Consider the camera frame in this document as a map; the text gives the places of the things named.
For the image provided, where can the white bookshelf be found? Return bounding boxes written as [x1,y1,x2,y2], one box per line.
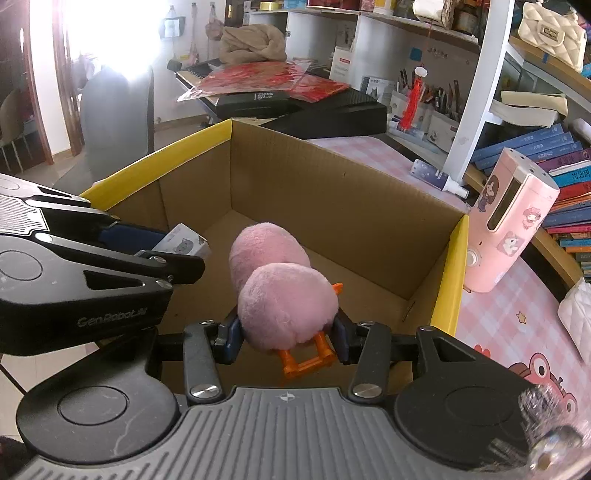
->
[225,0,591,186]

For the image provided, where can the white pen holder with pens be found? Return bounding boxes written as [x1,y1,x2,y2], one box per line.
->
[386,68,463,154]

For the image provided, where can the small white carton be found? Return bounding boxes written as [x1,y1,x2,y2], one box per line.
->
[151,223,212,260]

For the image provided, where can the beige folded blanket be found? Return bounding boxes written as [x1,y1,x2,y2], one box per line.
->
[218,23,288,66]

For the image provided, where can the pink sticker-covered humidifier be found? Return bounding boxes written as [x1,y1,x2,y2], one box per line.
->
[462,147,561,294]

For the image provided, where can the long black case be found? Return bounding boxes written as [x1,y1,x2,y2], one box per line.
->
[257,87,388,138]

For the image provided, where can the beige quilted handbag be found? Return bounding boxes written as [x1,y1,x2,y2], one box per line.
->
[517,2,587,73]

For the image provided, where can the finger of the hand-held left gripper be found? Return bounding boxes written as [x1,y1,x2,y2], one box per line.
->
[25,196,169,254]
[32,233,206,291]

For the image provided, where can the electronic piano keyboard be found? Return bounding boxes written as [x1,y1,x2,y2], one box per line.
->
[175,62,241,121]

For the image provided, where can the grey office chair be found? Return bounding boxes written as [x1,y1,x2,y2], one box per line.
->
[80,66,156,184]

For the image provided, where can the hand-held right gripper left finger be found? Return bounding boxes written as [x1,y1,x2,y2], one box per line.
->
[145,315,241,403]

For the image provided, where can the hanging wall organizer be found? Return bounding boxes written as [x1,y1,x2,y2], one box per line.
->
[159,16,186,38]

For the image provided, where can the black box with white print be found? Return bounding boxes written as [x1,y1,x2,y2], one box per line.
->
[210,89,302,121]

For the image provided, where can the row of books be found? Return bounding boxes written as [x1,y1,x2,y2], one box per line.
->
[468,122,591,283]

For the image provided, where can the yellow-rimmed cardboard box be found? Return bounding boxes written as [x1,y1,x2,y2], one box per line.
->
[79,118,471,398]

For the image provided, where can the red plastic bags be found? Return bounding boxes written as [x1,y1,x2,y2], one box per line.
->
[176,59,352,103]

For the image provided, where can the pink plush orange hair clip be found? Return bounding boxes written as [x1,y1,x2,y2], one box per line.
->
[229,222,345,380]

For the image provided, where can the pink checked cartoon tablecloth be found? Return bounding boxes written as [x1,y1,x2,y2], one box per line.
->
[313,134,591,446]

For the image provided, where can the red tassel ornament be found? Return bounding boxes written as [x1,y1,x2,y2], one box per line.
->
[399,66,430,133]

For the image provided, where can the white box with red label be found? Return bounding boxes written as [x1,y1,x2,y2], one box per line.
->
[329,45,354,87]

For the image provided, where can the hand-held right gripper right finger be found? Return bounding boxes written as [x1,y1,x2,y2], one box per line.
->
[332,318,532,403]

